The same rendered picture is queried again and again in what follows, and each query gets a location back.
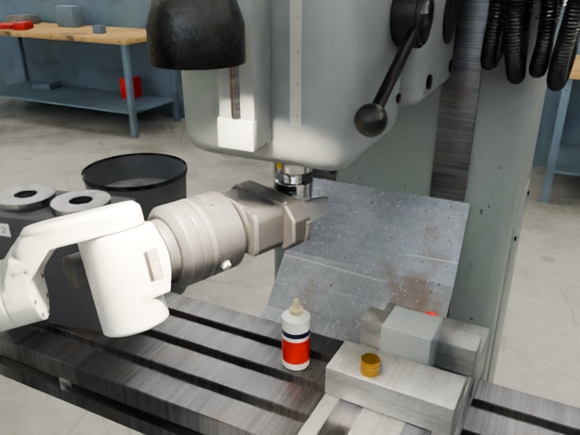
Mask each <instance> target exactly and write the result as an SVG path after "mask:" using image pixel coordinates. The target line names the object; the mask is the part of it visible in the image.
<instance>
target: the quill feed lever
mask: <svg viewBox="0 0 580 435"><path fill-rule="evenodd" d="M433 13H434V0H393V2H392V7H391V15H390V30H391V36H392V39H393V42H394V43H395V44H396V46H397V47H398V48H399V49H398V51H397V53H396V55H395V56H394V60H393V62H392V64H391V66H390V67H389V69H388V72H387V74H386V76H385V78H384V80H383V81H382V83H381V86H380V88H379V90H378V92H377V93H376V95H375V98H374V100H373V102H372V103H369V104H364V105H363V106H361V107H360V108H359V109H358V110H357V112H356V114H355V117H354V124H355V127H356V130H357V131H358V132H359V133H360V134H361V135H363V136H366V137H375V136H378V135H380V134H381V133H382V132H383V131H384V130H385V129H386V127H387V126H388V114H387V112H386V111H385V110H384V107H385V105H386V103H387V101H388V99H389V97H390V95H391V92H392V90H393V89H394V86H395V84H396V82H397V80H398V78H399V76H400V73H401V71H402V69H403V67H404V65H405V63H406V61H407V58H408V56H409V54H410V53H411V51H412V48H421V47H422V46H423V45H425V44H426V42H427V40H428V38H429V35H430V32H431V28H432V20H433Z"/></svg>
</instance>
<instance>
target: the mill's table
mask: <svg viewBox="0 0 580 435"><path fill-rule="evenodd" d="M164 296H165V299H166V302H167V308H168V311H169V315H168V317H167V319H166V320H165V321H164V322H162V323H161V324H159V325H157V326H156V327H154V328H152V329H149V330H147V331H144V332H141V333H137V334H135V335H131V336H127V337H107V336H105V335H104V333H103V332H99V331H89V330H84V329H80V328H74V327H69V326H64V325H54V324H49V323H43V322H35V323H32V324H28V325H23V326H20V327H16V328H13V329H9V330H7V331H0V375H3V376H5V377H7V378H10V379H11V380H14V381H18V382H20V383H21V384H24V385H26V386H29V387H31V388H34V389H36V390H39V391H41V392H43V393H45V394H49V395H51V396H53V397H55V398H58V399H60V400H63V401H65V402H68V403H70V404H72V405H74V406H76V407H80V408H83V409H85V410H86V411H89V412H91V413H95V414H97V415H99V416H101V417H104V418H106V419H109V420H112V421H114V422H116V423H118V424H120V425H123V426H126V427H128V428H130V429H133V430H135V431H138V432H140V433H143V434H145V435H298V433H299V431H300V430H301V428H302V427H303V426H304V424H305V423H306V422H307V420H308V419H309V417H310V416H311V414H312V413H313V411H314V410H315V408H316V407H317V405H318V404H319V402H320V401H321V400H322V399H323V397H324V396H325V394H326V392H325V368H326V366H327V365H328V363H329V362H330V360H331V359H332V358H333V357H334V356H335V354H336V353H337V351H338V350H339V348H340V347H341V346H342V344H343V343H344V341H341V340H338V339H335V338H332V337H327V336H323V335H320V334H317V333H314V332H310V362H309V365H308V366H307V367H306V368H305V369H302V370H291V369H287V368H286V367H285V366H284V365H283V363H282V324H281V323H277V322H274V321H271V320H268V319H265V318H259V317H256V316H253V315H249V314H247V313H243V312H238V311H235V310H231V309H229V308H225V307H222V306H216V305H213V304H210V303H207V302H204V301H201V300H197V299H192V298H189V297H186V296H183V295H179V294H177V293H170V292H166V293H164ZM460 435H580V408H579V407H574V406H570V405H567V404H564V403H561V402H557V401H555V400H549V399H546V398H542V397H539V396H536V395H533V394H528V393H524V392H521V391H518V390H515V389H511V388H506V387H503V386H500V385H496V384H494V383H490V382H487V381H482V380H479V382H478V385H477V388H476V391H475V394H474V397H473V400H472V402H471V405H470V410H469V411H468V414H467V417H466V420H465V422H464V425H463V430H462V431H461V434H460Z"/></svg>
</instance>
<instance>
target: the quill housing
mask: <svg viewBox="0 0 580 435"><path fill-rule="evenodd" d="M392 2H393V0H270V63H271V127H272V139H271V142H269V143H267V144H265V145H263V146H262V147H260V148H258V149H257V150H256V151H255V152H249V151H243V150H237V149H232V148H221V147H219V146H218V117H219V99H218V70H217V69H212V70H181V75H182V87H183V98H184V110H185V121H186V133H187V135H188V137H189V139H190V141H191V142H192V144H193V145H195V146H196V147H197V148H200V149H203V150H205V151H208V152H212V153H218V154H228V155H234V156H240V157H245V158H250V159H257V160H262V161H272V162H278V163H283V164H288V165H295V166H300V167H310V168H316V169H321V170H326V171H336V170H338V169H341V168H343V167H347V166H348V165H349V164H350V163H351V162H352V161H353V160H355V159H356V158H357V157H358V156H359V155H361V154H362V153H363V152H364V151H366V150H367V149H368V148H369V147H371V146H372V145H373V144H374V143H375V142H377V141H378V140H379V139H380V138H382V137H383V136H384V135H385V134H387V133H388V132H389V130H391V129H392V128H393V126H394V124H395V122H396V118H397V115H398V103H399V102H400V100H401V94H400V93H399V92H400V76H399V78H398V80H397V82H396V84H395V86H394V89H393V90H392V92H391V95H390V97H389V99H388V101H387V103H386V105H385V107H384V110H385V111H386V112H387V114H388V126H387V127H386V129H385V130H384V131H383V132H382V133H381V134H380V135H378V136H375V137H366V136H363V135H361V134H360V133H359V132H358V131H357V130H356V127H355V124H354V117H355V114H356V112H357V110H358V109H359V108H360V107H361V106H363V105H364V104H369V103H372V102H373V100H374V98H375V95H376V93H377V92H378V90H379V88H380V86H381V83H382V81H383V80H384V78H385V76H386V74H387V72H388V69H389V67H390V66H391V64H392V62H393V60H394V56H395V55H396V53H397V51H398V49H399V48H398V47H397V46H396V44H395V43H394V42H393V39H392V36H391V30H390V15H391V7H392Z"/></svg>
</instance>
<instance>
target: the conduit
mask: <svg viewBox="0 0 580 435"><path fill-rule="evenodd" d="M535 1H536V0H490V1H489V11H488V13H489V14H488V18H487V21H486V23H487V24H486V26H487V27H486V30H485V34H484V39H483V44H482V51H481V59H480V61H481V66H482V68H484V69H485V70H492V69H494V68H495V67H496V66H497V65H498V63H499V61H500V59H501V57H502V55H503V53H504V57H505V67H506V75H507V80H508V81H509V82H510V83H511V84H515V85H518V84H519V83H521V82H522V81H523V79H524V78H525V76H526V60H527V53H528V52H527V50H528V43H529V37H530V36H529V35H530V32H531V31H530V29H531V27H532V25H531V24H532V20H533V19H532V18H533V12H534V9H535V8H534V6H536V5H535V4H536V2H535ZM564 1H565V0H541V1H540V2H541V4H540V8H539V9H540V12H539V13H540V15H539V25H538V27H539V28H537V30H538V32H537V33H538V34H537V38H536V39H537V40H536V43H535V45H536V46H535V47H534V50H533V55H532V58H531V61H530V64H529V74H530V75H531V76H532V77H533V78H538V79H539V78H541V77H542V76H544V75H545V73H546V71H547V69H548V73H547V78H546V83H547V86H548V89H550V90H552V91H560V90H561V89H563V88H564V87H565V85H566V83H567V81H568V79H569V77H570V74H571V70H572V67H573V64H574V61H575V58H576V55H577V49H578V44H579V38H580V0H567V2H566V5H565V9H564V13H563V15H564V16H563V17H562V18H563V20H562V21H561V24H560V26H561V27H559V31H558V34H557V36H558V37H557V38H556V41H554V40H555V36H556V35H555V34H556V33H557V32H556V31H557V26H558V22H559V19H560V16H561V15H560V14H561V13H562V11H561V10H563V9H562V8H563V7H564V6H563V4H564ZM554 42H556V43H555V47H553V46H554ZM553 48H554V49H553ZM552 51H553V52H552ZM548 67H549V68H548Z"/></svg>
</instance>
